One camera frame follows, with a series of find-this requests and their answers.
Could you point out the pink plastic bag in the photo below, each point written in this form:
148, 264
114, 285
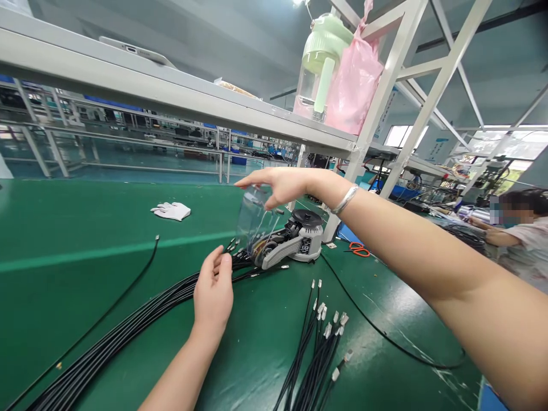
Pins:
355, 85

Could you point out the green water bottle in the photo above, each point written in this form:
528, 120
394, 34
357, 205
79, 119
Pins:
319, 60

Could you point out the person's left hand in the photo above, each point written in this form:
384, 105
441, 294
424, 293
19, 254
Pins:
212, 299

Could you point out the grey tape dispenser machine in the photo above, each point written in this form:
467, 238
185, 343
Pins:
295, 244

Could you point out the orange scissors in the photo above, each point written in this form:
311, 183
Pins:
358, 248

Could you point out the white glove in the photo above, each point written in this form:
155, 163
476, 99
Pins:
172, 211

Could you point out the white metal shelf frame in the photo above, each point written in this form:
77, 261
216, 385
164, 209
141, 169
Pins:
171, 92

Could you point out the white phone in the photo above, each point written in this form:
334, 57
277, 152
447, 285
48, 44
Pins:
137, 50

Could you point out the person's right hand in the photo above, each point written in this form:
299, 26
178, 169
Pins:
287, 182

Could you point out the workbench with machines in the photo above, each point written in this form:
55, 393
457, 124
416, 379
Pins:
449, 180

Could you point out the row of workbenches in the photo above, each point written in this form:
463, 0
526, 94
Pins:
128, 128

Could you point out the clear tape strip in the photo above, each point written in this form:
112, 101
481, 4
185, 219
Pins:
252, 218

